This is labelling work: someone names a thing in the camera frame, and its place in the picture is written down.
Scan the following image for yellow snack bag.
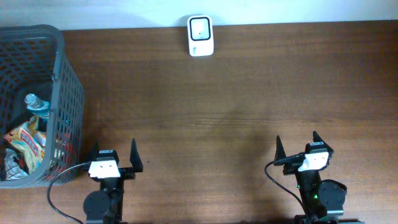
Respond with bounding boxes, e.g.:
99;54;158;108
4;115;45;174

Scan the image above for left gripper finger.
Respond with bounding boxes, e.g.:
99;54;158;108
84;141;99;162
129;139;144;172

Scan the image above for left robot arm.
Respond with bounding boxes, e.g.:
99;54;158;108
83;139;143;224

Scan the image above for blue mouthwash bottle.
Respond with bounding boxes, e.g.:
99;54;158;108
24;93;50;121

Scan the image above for grey plastic mesh basket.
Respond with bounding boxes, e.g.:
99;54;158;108
1;25;85;189

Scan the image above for silver dark snack packet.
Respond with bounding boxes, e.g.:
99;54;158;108
4;148;29;180

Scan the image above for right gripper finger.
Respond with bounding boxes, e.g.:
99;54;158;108
312;131;323;142
274;135;286;161

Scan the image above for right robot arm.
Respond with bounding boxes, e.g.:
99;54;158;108
264;131;360;224

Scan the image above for white barcode scanner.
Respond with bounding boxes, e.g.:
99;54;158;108
187;15;215;57

